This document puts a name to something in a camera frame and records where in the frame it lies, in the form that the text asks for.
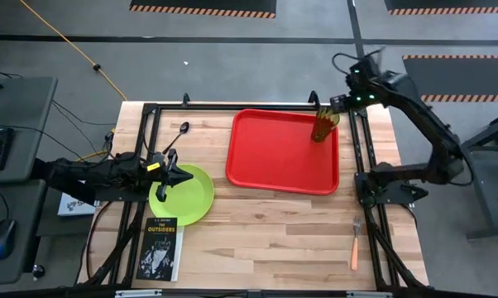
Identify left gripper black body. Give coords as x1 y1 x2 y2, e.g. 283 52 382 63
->
148 148 179 203

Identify grey desk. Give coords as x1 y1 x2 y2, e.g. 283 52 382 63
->
0 76 59 286

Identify yellow extension cable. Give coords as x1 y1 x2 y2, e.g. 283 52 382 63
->
18 0 128 162

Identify white printed box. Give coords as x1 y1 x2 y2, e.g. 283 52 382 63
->
57 192 97 218

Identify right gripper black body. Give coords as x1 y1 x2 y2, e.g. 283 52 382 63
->
329 92 368 114

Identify black aluminium table frame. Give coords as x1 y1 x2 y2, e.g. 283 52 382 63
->
83 101 430 291

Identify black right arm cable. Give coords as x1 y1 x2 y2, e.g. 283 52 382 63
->
330 46 386 78

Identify fork with orange handle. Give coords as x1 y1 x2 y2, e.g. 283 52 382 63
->
350 214 362 272

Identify black keyboard cable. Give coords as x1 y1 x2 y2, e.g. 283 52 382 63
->
7 124 79 161

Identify black paperback book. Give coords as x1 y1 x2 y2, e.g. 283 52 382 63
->
135 216 185 283

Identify lime green plate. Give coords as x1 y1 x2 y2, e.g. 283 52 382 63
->
148 163 216 228

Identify large black table clamp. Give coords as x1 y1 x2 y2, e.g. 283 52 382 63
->
307 89 322 110

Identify black mat with hazard stripe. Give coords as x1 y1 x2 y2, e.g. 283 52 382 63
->
129 0 277 20
384 0 498 17
402 54 498 103

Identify black computer mouse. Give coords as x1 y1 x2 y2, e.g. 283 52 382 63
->
0 219 17 262

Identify black spoon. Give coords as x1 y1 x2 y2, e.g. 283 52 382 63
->
161 121 191 156

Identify red plastic tray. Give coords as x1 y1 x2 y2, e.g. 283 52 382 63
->
225 108 341 196

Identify grey metal cart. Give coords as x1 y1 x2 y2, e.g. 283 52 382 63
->
459 108 498 242

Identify black floor cable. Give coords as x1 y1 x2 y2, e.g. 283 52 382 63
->
50 99 117 127

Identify silver metal bracket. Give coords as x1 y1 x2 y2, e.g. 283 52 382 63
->
114 289 163 298
346 291 394 298

